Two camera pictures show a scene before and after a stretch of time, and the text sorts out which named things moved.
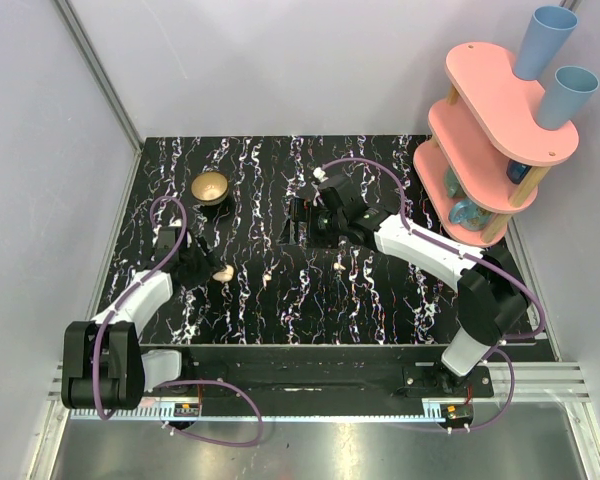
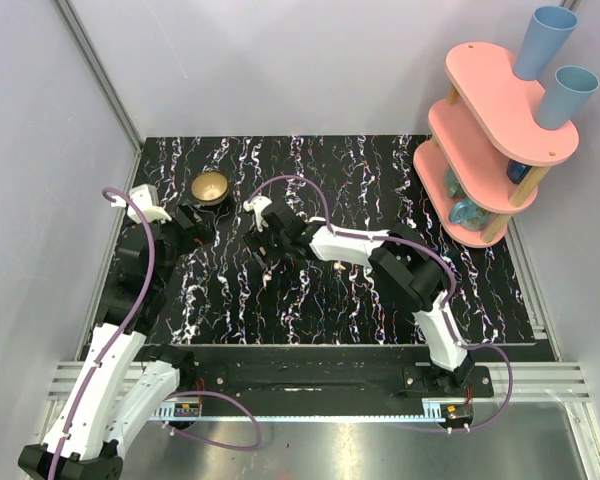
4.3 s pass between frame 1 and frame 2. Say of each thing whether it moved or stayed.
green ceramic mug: stayed
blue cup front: stayed
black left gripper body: moved
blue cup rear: stayed
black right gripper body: moved
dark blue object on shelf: stayed
